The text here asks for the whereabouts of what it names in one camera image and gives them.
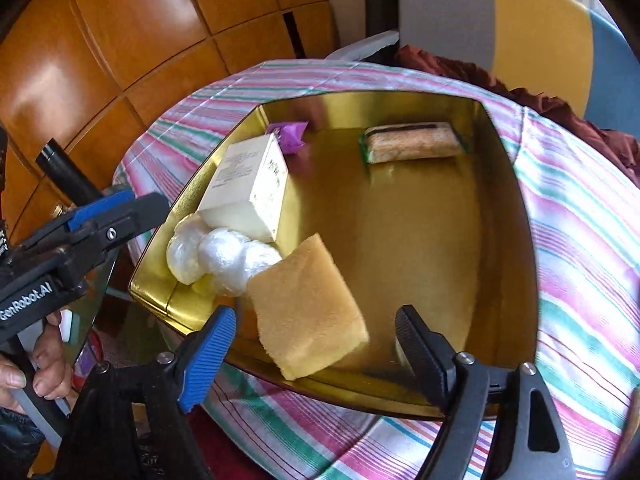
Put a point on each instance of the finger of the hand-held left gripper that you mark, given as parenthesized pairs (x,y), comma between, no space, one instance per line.
(125,225)
(100,210)

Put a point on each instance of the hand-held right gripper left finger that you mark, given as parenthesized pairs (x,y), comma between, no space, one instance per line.
(210,355)

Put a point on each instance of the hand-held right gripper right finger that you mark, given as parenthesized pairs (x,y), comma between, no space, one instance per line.
(425,360)

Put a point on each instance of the clear plastic balls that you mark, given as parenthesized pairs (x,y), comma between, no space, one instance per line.
(225,255)

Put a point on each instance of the yellow sponge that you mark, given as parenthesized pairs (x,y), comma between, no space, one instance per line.
(305,310)

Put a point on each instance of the cream carton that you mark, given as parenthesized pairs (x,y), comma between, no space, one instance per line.
(235,175)

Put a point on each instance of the square gold tin box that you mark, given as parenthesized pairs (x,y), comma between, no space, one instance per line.
(400,240)

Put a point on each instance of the purple candy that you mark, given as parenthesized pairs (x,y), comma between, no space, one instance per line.
(290,135)

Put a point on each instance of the green cracker pack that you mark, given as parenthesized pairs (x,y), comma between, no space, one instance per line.
(415,142)

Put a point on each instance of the person's left hand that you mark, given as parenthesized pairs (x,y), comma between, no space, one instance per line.
(50,370)

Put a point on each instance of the person's red clothing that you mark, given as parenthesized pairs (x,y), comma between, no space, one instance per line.
(220,440)

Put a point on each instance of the striped tablecloth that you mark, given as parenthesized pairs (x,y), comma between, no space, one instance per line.
(575,260)

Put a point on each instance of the dark red cloth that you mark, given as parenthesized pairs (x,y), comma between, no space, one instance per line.
(550,105)

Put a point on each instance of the grey yellow blue chair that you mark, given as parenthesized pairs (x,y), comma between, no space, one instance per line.
(450,15)

